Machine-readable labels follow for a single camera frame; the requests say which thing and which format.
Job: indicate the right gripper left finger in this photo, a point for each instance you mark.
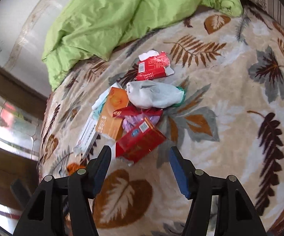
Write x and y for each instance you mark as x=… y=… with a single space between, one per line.
x=43 y=214

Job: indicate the crumpled white tissue wad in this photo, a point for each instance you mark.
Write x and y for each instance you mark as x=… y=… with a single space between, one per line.
x=149 y=94

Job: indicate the white medicine box blue stripe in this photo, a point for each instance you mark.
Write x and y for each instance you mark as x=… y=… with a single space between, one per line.
x=87 y=137

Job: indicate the green quilt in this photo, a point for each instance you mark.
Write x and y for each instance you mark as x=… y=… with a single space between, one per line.
x=86 y=28

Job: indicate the red cigarette box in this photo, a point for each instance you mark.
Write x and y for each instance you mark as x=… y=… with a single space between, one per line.
x=139 y=142

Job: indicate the red bag purple contents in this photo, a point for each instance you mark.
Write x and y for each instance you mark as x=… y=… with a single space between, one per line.
x=132 y=116

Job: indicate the leaf-patterned beige blanket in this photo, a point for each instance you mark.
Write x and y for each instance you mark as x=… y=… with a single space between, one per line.
x=232 y=122

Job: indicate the orange medicine box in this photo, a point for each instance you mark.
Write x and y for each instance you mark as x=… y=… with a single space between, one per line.
x=108 y=125

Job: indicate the red tissue pack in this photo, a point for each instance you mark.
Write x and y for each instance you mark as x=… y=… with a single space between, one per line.
x=153 y=65

